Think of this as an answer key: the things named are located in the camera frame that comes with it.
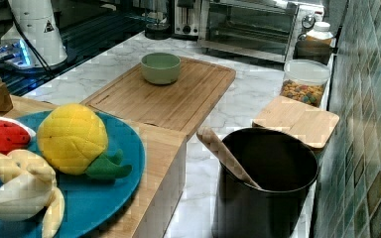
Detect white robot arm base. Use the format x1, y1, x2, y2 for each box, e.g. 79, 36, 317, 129
1, 0, 67, 69

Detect large bamboo cutting board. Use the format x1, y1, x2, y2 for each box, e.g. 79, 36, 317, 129
82, 58, 236, 137

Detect green ceramic bowl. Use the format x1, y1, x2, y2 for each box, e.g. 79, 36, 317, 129
141, 53, 182, 85

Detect silver toaster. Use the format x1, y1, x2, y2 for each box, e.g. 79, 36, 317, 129
174, 0, 201, 40

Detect black utensil pot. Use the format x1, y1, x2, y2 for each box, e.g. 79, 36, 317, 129
211, 127, 318, 238

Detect black coffee maker base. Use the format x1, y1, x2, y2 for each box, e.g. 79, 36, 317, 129
143, 0, 172, 40

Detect yellow plush pineapple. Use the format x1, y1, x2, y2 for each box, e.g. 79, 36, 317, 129
37, 103, 132, 180

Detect clear cereal container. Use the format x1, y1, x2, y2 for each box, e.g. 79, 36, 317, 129
280, 59, 330, 107

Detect silver toaster oven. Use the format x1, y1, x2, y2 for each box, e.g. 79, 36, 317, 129
197, 0, 328, 62

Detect bamboo container lid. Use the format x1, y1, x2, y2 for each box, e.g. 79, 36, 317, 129
252, 96, 339, 151

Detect blue round plate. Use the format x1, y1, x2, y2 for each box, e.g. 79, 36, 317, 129
0, 113, 146, 238

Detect white lidded spice jar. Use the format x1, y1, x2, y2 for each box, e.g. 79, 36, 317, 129
306, 22, 333, 45

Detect plush peeled banana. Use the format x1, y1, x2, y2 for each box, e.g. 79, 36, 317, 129
0, 149, 64, 238

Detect wooden spoon handle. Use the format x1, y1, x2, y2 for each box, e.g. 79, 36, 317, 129
196, 126, 259, 188

